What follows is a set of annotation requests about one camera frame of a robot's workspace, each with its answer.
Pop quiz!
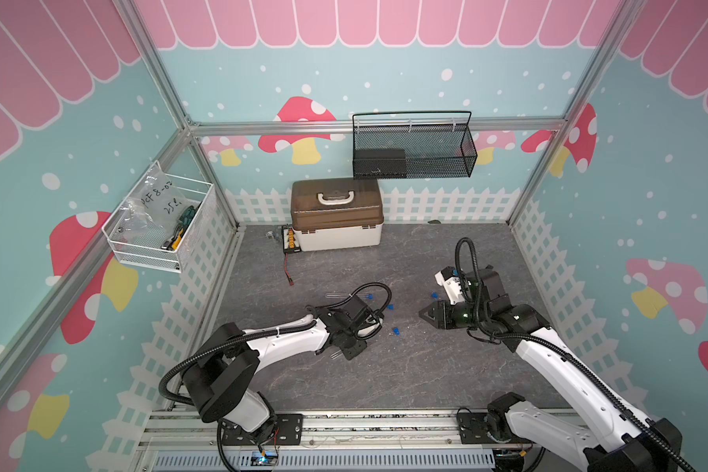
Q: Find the brown lid storage toolbox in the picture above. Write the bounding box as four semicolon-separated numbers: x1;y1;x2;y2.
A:
290;178;385;252

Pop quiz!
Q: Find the black box in mesh basket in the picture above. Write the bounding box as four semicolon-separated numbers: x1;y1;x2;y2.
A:
352;149;407;179

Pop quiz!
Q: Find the black mesh wall basket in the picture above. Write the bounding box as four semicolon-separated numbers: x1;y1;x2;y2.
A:
351;110;478;179

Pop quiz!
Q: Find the green yellow tool in basket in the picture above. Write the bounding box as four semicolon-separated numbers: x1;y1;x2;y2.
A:
160;206;199;252

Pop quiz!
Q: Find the white wire wall basket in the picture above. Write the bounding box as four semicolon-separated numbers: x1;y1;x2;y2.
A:
102;163;216;273

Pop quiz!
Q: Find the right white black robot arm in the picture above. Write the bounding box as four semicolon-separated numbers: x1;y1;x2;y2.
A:
419;237;693;471

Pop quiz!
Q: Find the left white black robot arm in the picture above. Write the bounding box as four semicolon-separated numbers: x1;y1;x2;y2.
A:
159;282;393;443

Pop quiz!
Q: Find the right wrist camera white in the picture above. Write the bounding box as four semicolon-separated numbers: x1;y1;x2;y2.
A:
435;267;466;305

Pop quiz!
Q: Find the black yellow battery charger board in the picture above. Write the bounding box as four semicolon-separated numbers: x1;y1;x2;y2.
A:
281;225;302;255

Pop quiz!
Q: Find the clear plastic labelled bag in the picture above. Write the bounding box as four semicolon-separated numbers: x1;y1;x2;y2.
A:
118;164;193;240

